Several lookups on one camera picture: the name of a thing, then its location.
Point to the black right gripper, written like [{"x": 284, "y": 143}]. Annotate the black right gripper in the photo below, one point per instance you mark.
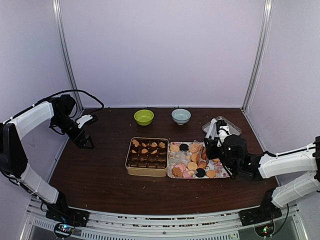
[{"x": 210, "y": 148}]

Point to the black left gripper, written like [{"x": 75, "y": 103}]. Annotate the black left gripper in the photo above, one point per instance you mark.
[{"x": 79, "y": 143}]

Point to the metal serving tongs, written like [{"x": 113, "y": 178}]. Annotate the metal serving tongs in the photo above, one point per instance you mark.
[{"x": 203, "y": 153}]

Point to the brown flower cookie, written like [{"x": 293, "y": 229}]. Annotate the brown flower cookie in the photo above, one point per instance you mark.
[{"x": 135, "y": 142}]

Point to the gold cookie tin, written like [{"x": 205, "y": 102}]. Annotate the gold cookie tin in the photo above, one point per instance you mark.
[{"x": 149, "y": 159}]

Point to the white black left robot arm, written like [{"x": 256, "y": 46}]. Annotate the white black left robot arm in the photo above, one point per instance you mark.
[{"x": 16, "y": 132}]

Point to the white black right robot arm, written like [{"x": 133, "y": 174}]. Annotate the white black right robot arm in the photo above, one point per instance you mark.
[{"x": 232, "y": 152}]

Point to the black sandwich cookie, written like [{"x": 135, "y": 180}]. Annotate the black sandwich cookie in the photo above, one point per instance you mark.
[{"x": 200, "y": 173}]

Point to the floral cookie tray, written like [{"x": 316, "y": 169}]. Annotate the floral cookie tray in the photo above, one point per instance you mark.
[{"x": 189, "y": 155}]

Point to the pink round cookie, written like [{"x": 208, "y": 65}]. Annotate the pink round cookie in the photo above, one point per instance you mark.
[{"x": 181, "y": 166}]

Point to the round patterned biscuit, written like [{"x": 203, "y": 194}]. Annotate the round patterned biscuit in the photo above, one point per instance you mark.
[{"x": 175, "y": 148}]

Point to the light blue striped bowl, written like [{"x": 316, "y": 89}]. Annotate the light blue striped bowl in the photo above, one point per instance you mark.
[{"x": 181, "y": 116}]

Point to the green bowl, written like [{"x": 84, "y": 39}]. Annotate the green bowl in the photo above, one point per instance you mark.
[{"x": 144, "y": 117}]

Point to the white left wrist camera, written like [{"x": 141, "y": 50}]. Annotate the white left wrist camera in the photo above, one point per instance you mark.
[{"x": 87, "y": 119}]

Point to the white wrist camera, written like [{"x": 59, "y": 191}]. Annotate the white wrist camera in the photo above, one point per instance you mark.
[
  {"x": 87, "y": 119},
  {"x": 219, "y": 127}
]

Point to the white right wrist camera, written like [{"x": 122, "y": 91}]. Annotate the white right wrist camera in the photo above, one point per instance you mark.
[{"x": 219, "y": 127}]

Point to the aluminium front rail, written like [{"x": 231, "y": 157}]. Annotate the aluminium front rail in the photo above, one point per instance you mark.
[{"x": 223, "y": 225}]

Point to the aluminium corner post left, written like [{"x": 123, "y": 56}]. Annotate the aluminium corner post left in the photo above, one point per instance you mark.
[{"x": 62, "y": 38}]

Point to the aluminium corner post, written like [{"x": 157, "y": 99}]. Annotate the aluminium corner post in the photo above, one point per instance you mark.
[
  {"x": 62, "y": 38},
  {"x": 261, "y": 47}
]

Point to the aluminium corner post right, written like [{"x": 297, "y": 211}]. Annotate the aluminium corner post right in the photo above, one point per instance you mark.
[{"x": 261, "y": 47}]

